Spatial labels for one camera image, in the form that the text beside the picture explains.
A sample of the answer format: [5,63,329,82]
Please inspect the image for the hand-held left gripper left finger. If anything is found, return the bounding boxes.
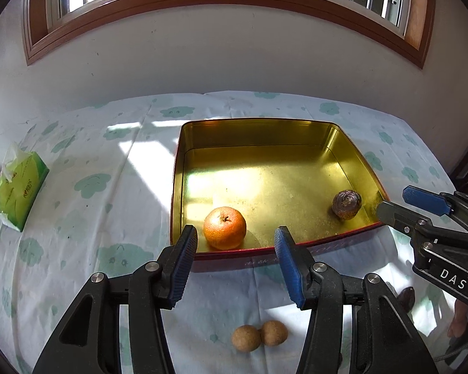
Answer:
[31,224,199,374]

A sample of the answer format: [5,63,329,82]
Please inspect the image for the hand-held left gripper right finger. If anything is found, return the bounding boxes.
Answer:
[274,225,439,374]

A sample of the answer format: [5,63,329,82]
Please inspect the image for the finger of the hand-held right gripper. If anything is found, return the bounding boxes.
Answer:
[376,200,468,248]
[402,185,468,238]

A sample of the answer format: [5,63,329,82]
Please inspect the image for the dark brown chestnut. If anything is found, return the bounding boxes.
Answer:
[398,286,416,312]

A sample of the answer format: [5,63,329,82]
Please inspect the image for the round tan longan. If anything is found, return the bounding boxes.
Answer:
[232,324,263,352]
[261,320,284,347]

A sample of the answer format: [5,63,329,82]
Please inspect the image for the red and gold tin box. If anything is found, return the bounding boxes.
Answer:
[169,119,391,272]

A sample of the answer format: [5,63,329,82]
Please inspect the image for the person's right hand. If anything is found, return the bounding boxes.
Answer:
[448,298,468,338]

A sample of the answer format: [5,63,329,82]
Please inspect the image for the wrinkled brown dried fruit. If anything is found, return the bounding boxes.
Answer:
[331,189,362,219]

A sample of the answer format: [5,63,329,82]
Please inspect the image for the orange tangerine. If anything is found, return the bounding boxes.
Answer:
[203,206,247,251]

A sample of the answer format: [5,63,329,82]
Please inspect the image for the cloud print tablecloth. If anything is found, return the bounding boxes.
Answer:
[0,90,459,374]

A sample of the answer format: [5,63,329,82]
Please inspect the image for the green tissue pack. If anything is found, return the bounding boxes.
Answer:
[0,143,50,233]

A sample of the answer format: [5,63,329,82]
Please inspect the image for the black cable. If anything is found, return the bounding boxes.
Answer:
[433,329,468,363]

